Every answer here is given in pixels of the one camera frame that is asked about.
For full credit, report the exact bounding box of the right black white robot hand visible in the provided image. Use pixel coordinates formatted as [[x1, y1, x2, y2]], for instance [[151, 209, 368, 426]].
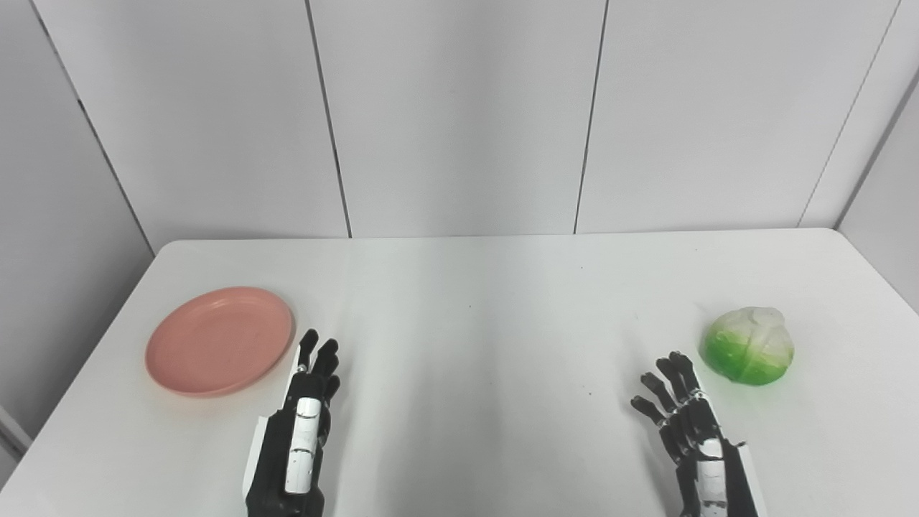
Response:
[[631, 351, 767, 517]]

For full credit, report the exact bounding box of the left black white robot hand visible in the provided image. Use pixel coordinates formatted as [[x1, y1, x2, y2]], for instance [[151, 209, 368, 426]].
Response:
[[242, 329, 342, 517]]

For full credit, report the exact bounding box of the green white cabbage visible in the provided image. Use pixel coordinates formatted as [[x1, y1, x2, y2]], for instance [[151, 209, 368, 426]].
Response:
[[701, 307, 796, 387]]

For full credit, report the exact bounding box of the pink round plate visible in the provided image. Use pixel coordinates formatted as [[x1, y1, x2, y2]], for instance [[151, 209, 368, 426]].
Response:
[[145, 287, 295, 398]]

